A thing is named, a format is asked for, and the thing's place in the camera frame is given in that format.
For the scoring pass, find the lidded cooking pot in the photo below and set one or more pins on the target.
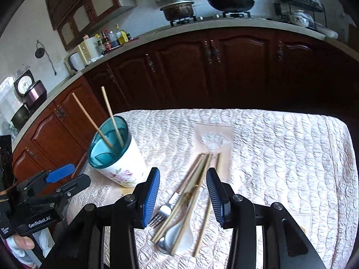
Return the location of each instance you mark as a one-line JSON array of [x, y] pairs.
[[178, 11]]

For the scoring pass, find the metal spoon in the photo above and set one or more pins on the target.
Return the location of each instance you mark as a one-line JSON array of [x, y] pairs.
[[165, 245]]

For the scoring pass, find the white rag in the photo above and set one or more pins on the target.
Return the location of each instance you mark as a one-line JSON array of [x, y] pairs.
[[98, 58]]

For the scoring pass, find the wooden wall cabinet glass doors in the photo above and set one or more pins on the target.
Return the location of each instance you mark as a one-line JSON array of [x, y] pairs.
[[84, 5]]

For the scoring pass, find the wooden chopstick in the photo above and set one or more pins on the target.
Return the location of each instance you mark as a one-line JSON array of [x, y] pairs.
[[190, 172], [112, 115], [200, 232], [89, 119], [167, 218], [179, 236]]

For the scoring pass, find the maroon rice cooker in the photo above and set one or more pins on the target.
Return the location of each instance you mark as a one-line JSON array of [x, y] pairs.
[[35, 92]]

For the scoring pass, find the floral ceramic bowl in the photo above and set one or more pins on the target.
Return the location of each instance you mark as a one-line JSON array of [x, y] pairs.
[[298, 18]]

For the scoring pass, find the yellow oil bottle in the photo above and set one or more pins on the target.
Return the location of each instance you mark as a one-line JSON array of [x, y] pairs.
[[121, 35]]

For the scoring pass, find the person's left hand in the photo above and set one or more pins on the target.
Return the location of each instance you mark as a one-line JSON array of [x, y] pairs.
[[24, 242]]

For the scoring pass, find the white paper roll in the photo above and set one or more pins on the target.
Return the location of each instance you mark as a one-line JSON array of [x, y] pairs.
[[92, 44]]

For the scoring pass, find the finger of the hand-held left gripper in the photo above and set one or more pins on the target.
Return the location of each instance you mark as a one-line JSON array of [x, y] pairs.
[[60, 172], [77, 183]]

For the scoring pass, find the dark bottle yellow cap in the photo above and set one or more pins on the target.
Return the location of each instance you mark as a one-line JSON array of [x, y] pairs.
[[100, 45]]

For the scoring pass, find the cream microwave oven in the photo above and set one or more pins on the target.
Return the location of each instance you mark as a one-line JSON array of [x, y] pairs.
[[75, 60]]

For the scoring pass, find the floral cup with teal rim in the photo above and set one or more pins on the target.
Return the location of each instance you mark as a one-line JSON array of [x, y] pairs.
[[123, 159]]

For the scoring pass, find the dark metal pot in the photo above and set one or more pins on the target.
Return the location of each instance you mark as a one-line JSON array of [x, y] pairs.
[[19, 116]]

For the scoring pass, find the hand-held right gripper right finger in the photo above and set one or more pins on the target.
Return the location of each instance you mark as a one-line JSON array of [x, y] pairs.
[[217, 199]]

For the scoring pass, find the black wok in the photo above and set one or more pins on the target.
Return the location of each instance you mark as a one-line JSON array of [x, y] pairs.
[[230, 4]]

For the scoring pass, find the dark wooden base cabinet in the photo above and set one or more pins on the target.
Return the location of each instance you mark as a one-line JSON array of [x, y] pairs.
[[182, 70]]

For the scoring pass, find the white ceramic spoon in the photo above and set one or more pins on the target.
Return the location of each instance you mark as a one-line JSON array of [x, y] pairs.
[[185, 239]]

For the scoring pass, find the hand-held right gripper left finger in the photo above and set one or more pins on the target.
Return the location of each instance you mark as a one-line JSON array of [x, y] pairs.
[[150, 199]]

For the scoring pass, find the speckled stone countertop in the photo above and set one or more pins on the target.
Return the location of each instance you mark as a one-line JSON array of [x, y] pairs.
[[157, 32]]

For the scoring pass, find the person's patterned clothing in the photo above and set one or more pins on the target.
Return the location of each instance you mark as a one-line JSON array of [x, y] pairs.
[[21, 257]]

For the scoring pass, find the gas stove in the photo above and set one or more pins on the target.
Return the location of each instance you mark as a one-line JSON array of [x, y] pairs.
[[183, 21]]

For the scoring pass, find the quilted pale tablecloth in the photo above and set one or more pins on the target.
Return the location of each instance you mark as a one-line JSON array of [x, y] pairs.
[[280, 159]]

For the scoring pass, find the metal fork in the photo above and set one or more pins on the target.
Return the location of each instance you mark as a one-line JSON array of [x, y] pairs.
[[164, 211]]

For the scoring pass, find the dark bottle red label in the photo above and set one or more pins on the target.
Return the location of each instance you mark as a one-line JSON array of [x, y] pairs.
[[106, 43]]

